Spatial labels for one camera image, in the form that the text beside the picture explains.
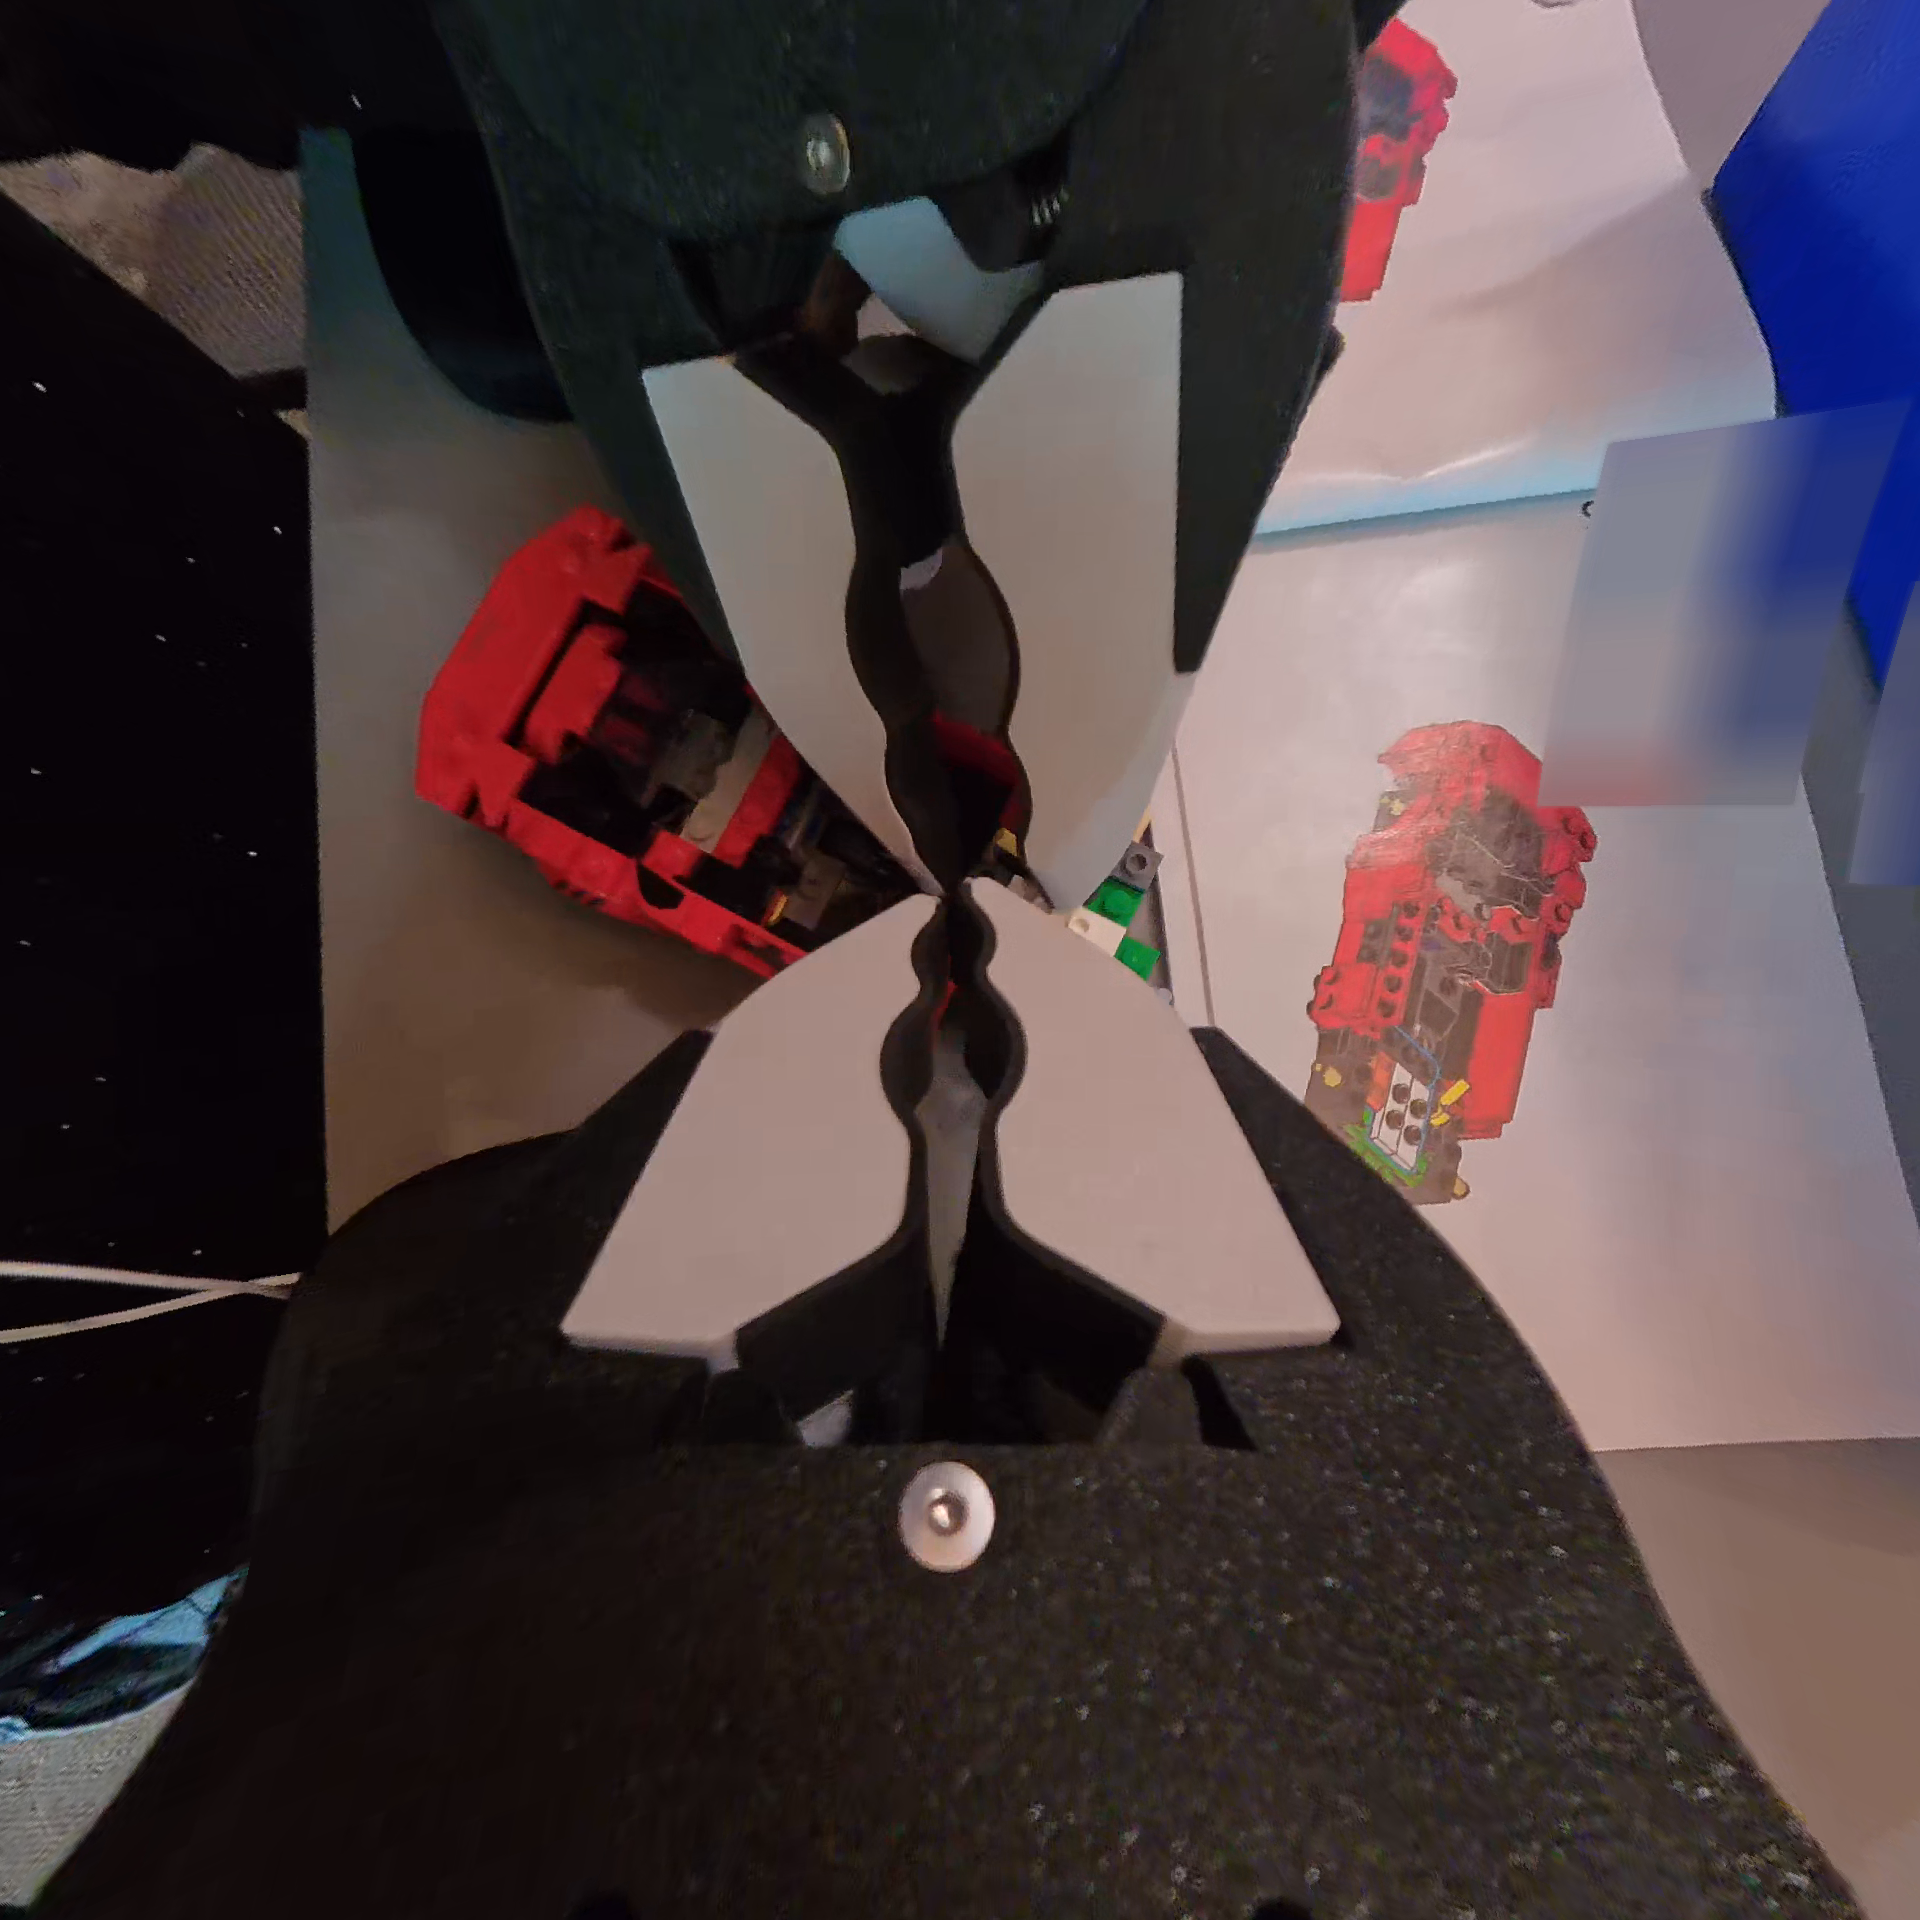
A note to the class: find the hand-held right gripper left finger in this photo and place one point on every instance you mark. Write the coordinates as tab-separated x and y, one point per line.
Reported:
764	1185

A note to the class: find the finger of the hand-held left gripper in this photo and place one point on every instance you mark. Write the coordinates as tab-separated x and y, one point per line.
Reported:
1081	570
764	525

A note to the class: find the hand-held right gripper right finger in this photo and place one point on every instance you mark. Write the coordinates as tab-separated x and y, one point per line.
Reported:
1141	1170

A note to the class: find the red lego car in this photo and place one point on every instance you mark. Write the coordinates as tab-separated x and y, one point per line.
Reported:
510	691

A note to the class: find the lego instruction booklet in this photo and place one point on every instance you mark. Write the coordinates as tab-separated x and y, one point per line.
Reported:
1651	1051

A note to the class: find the large blue plastic bin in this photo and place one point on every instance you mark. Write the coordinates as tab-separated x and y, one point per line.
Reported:
1831	224

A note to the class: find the light blue cloth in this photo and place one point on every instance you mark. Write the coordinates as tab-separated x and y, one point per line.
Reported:
91	1694

